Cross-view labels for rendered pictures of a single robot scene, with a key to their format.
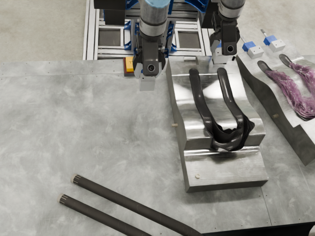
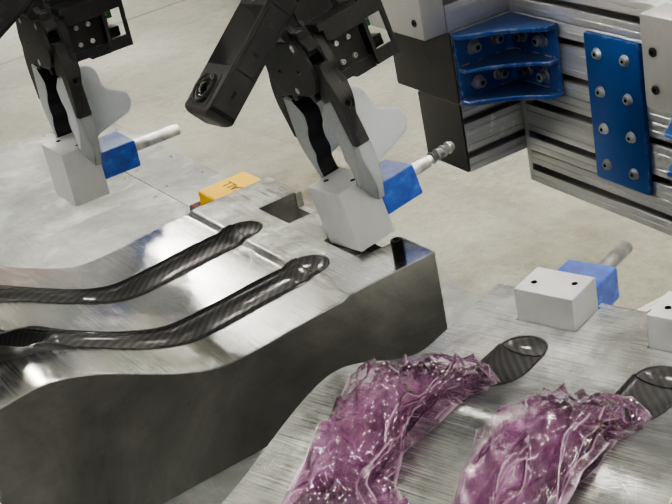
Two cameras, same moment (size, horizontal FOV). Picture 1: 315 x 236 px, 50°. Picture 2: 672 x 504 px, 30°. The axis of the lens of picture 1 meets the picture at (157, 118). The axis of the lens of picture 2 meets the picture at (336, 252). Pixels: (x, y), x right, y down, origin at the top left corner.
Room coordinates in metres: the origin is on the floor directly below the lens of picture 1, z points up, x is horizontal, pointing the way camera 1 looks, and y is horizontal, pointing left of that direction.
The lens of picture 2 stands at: (0.68, -1.09, 1.35)
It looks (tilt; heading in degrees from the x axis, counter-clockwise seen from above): 26 degrees down; 78
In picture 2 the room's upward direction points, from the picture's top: 12 degrees counter-clockwise
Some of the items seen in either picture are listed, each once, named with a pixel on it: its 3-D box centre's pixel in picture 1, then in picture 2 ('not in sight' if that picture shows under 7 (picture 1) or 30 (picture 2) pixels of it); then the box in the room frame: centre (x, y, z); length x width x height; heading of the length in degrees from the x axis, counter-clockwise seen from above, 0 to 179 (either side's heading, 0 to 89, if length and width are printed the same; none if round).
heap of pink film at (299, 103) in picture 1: (302, 85); (448, 447); (0.85, -0.50, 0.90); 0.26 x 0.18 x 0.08; 34
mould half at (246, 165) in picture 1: (213, 114); (97, 352); (0.67, -0.19, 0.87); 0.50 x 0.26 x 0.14; 17
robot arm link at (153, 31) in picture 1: (151, 23); not in sight; (0.72, 0.07, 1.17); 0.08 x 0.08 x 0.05
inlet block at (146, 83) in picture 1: (145, 71); (119, 151); (0.74, 0.07, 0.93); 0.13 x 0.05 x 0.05; 17
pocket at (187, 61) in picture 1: (190, 63); (298, 224); (0.87, -0.08, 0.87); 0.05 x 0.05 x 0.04; 17
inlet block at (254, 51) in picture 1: (248, 46); (587, 284); (1.04, -0.31, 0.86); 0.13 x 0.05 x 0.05; 34
